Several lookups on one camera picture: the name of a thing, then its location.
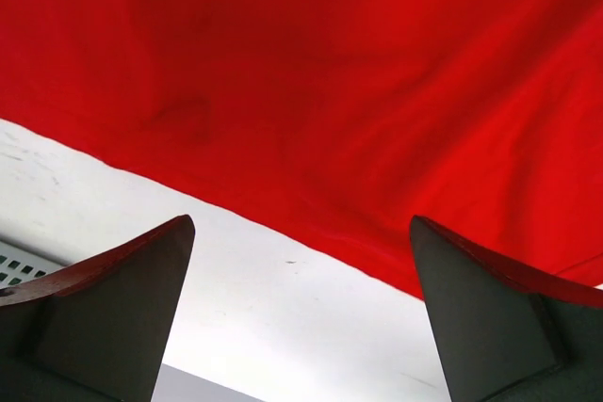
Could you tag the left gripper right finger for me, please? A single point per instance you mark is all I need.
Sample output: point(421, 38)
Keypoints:
point(506, 331)

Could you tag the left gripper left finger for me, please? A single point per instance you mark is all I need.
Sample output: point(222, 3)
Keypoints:
point(96, 330)

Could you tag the red t shirt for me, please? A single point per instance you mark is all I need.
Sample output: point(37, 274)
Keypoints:
point(335, 122)

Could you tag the white plastic basket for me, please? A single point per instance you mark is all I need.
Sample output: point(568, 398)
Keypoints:
point(19, 265)

